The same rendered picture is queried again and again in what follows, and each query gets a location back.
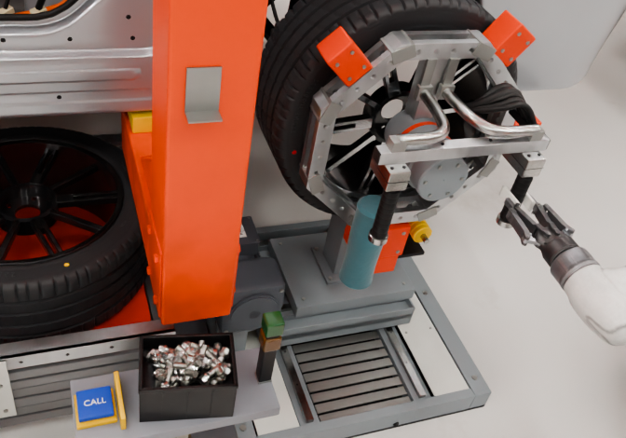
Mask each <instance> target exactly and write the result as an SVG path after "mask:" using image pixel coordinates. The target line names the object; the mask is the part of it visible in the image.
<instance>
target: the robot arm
mask: <svg viewBox="0 0 626 438"><path fill-rule="evenodd" d="M499 195H500V197H501V198H502V199H503V200H504V204H505V205H506V206H507V208H508V209H509V211H508V213H507V215H506V218H507V219H508V221H509V222H510V224H511V226H512V227H513V229H514V230H515V232H516V233H517V235H518V236H519V238H520V239H521V243H522V245H523V246H526V245H527V243H529V244H534V245H535V246H536V247H537V248H538V249H540V250H541V254H542V257H543V259H544V260H545V261H546V263H547V264H548V265H549V267H550V268H551V269H550V271H551V274H552V276H553V277H554V278H555V279H556V281H557V282H558V283H559V285H560V286H561V288H562V289H563V290H564V291H565V293H566V295H567V297H568V300H569V303H570V304H571V306H572V308H573V309H574V310H575V311H576V313H577V314H578V316H579V317H580V318H581V319H582V320H583V322H584V323H585V324H586V325H587V326H588V327H589V328H590V329H591V330H592V331H593V332H594V333H595V334H596V335H597V336H598V337H600V338H601V339H602V340H604V341H605V342H606V343H607V344H609V345H611V346H622V345H626V266H624V267H607V268H602V267H601V266H600V264H599V263H598V262H597V261H596V260H595V259H594V258H593V257H592V255H591V254H590V253H589V252H588V251H587V250H586V249H585V248H583V247H579V246H578V244H577V243H576V242H575V241H574V240H573V239H572V236H573V234H574V232H575V229H574V228H572V227H571V226H569V225H568V224H567V223H566V222H565V221H564V220H563V219H562V218H561V217H560V216H559V215H558V214H557V213H556V212H555V211H554V210H553V209H552V208H551V206H550V205H549V204H547V203H545V204H544V205H541V204H540V203H538V202H537V201H536V200H535V199H534V198H533V197H532V196H531V195H529V194H528V193H526V195H525V197H524V201H523V202H522V203H523V205H524V206H525V207H526V209H527V210H528V211H529V212H531V214H534V215H535V216H536V218H537V220H538V224H537V223H536V222H535V221H534V220H533V219H532V218H531V217H530V216H529V215H528V214H527V213H526V212H524V211H523V210H522V209H521V208H520V205H521V203H520V202H519V201H518V200H517V198H516V197H515V196H513V194H512V193H511V192H510V191H509V189H508V188H507V187H506V186H505V185H503V186H502V187H501V190H500V192H499ZM532 209H533V211H532ZM546 211H548V212H546Z"/></svg>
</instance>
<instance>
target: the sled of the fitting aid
mask: <svg viewBox="0 0 626 438"><path fill-rule="evenodd" d="M258 251H259V253H260V255H261V257H271V255H270V252H269V250H268V244H267V245H260V246H259V247H258ZM414 311H415V306H414V304H413V303H412V301H411V299H410V298H408V299H403V300H397V301H391V302H386V303H380V304H374V305H369V306H363V307H357V308H347V309H341V310H336V311H330V312H324V313H319V314H312V315H306V316H301V317H295V316H294V314H293V310H292V307H291V305H290V302H289V300H288V297H287V295H286V293H285V291H284V296H283V306H282V308H281V311H280V312H281V315H282V318H283V320H284V322H285V327H284V331H283V335H282V336H281V338H282V340H281V345H280V346H286V345H291V344H296V343H302V342H307V341H312V340H318V339H323V338H328V337H333V336H339V335H348V334H354V333H358V332H364V331H370V330H374V329H380V328H385V327H390V326H395V325H401V324H406V323H410V320H411V319H412V316H413V314H414Z"/></svg>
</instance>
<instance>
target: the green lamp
mask: <svg viewBox="0 0 626 438"><path fill-rule="evenodd" d="M261 325H262V328H263V331H264V334H265V337H273V336H278V335H283V331H284V327H285V322H284V320H283V318H282V315H281V312H280V311H279V310H278V311H272V312H266V313H264V314H263V318H262V323H261Z"/></svg>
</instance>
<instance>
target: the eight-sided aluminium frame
mask: <svg viewBox="0 0 626 438"><path fill-rule="evenodd" d="M496 51H497V50H496V49H495V48H494V47H493V45H492V43H491V42H490V41H489V40H488V39H487V38H486V37H485V36H484V35H483V34H482V33H481V32H480V31H479V30H469V29H467V30H452V31H404V30H400V31H392V32H390V33H389V34H387V35H386V36H384V37H382V38H380V41H379V42H377V43H376V44H375V45H374V46H373V47H371V48H370V49H369V50H368V51H366V52H365V53H364V55H365V57H366V58H367V59H368V61H369V62H370V63H371V65H372V66H373V68H372V69H371V70H369V71H368V72H367V73H366V74H365V75H363V76H362V77H361V78H359V79H358V80H357V81H356V82H355V83H353V84H352V85H351V86H350V87H348V86H347V85H346V84H345V83H344V82H343V81H342V80H341V79H340V78H339V76H337V77H335V78H334V79H333V80H332V81H330V82H329V83H328V84H327V85H326V86H324V87H321V88H320V90H319V91H318V92H317V93H316V94H314V95H313V98H312V103H311V105H309V106H310V113H309V118H308V123H307V128H306V138H305V143H304V148H303V154H302V158H301V163H299V165H300V169H299V174H300V176H301V178H302V180H303V182H304V184H305V186H306V189H307V190H309V191H310V192H311V194H312V195H314V196H316V197H317V198H318V199H319V200H320V201H322V202H323V203H324V204H325V205H326V206H327V207H329V208H330V209H331V210H332V211H333V212H335V213H336V214H337V215H338V216H339V217H341V218H342V219H343V220H344V221H345V222H346V223H347V225H348V226H351V225H352V222H353V218H354V215H355V212H356V210H357V203H358V202H353V201H352V200H351V199H350V198H349V197H348V196H347V195H346V194H344V193H343V192H342V191H341V190H340V189H339V188H338V187H337V186H336V185H334V184H333V183H332V182H331V181H330V180H329V179H328V178H327V177H326V176H325V175H324V172H325V167H326V163H327V158H328V154H329V150H330V145H331V140H332V136H333V128H334V123H335V120H336V117H337V115H338V114H339V113H341V112H342V111H343V110H344V109H346V108H347V107H348V106H349V105H351V104H352V103H353V102H355V101H356V100H357V99H358V98H359V97H360V96H361V95H362V94H363V93H365V92H366V91H367V90H368V89H370V88H371V87H372V86H374V85H375V84H376V83H377V82H379V81H380V80H381V79H382V78H383V77H385V76H386V75H387V74H389V73H390V72H391V71H392V70H394V69H395V68H396V67H397V66H399V65H400V64H401V63H402V62H405V61H418V60H426V59H437V60H447V59H450V58H459V59H476V61H477V63H479V65H480V66H481V68H482V69H483V71H484V73H485V75H486V76H487V78H488V79H489V81H490V82H491V84H492V86H495V85H497V84H500V83H510V84H512V85H513V86H514V87H515V88H516V89H518V87H517V86H516V84H515V82H514V81H513V79H512V77H511V76H510V73H509V72H508V70H507V68H506V67H505V65H504V63H503V62H502V61H501V59H500V58H499V57H498V56H497V55H496V54H495V53H496ZM521 93H522V92H521ZM486 121H487V122H490V123H492V124H496V125H500V126H513V125H514V122H515V119H514V118H513V117H512V116H511V115H510V114H509V111H504V112H498V113H489V114H488V117H487V119H486ZM500 157H501V155H491V156H480V157H467V158H466V159H465V162H466V163H467V165H468V168H469V173H468V177H467V179H466V181H465V183H464V184H463V185H462V186H461V187H460V188H459V189H458V190H457V191H456V192H455V193H454V194H453V195H451V196H450V197H448V198H444V199H441V200H434V201H431V200H426V199H423V198H421V197H420V195H419V194H418V195H416V196H411V197H402V198H399V199H398V201H397V205H396V208H395V211H394V214H393V217H392V220H391V223H390V224H398V223H406V222H414V221H418V222H421V221H423V220H428V219H429V218H430V217H432V216H434V215H436V214H437V212H439V211H440V210H441V209H443V208H444V207H446V206H447V205H448V204H450V203H451V202H452V201H454V200H455V199H456V198H458V197H459V196H461V195H462V194H463V193H465V192H466V191H467V190H469V189H470V188H471V187H473V186H474V185H476V184H477V183H479V182H480V181H481V180H482V179H483V178H484V177H488V176H489V174H490V173H491V172H492V171H494V170H495V169H496V167H497V164H498V163H499V159H500Z"/></svg>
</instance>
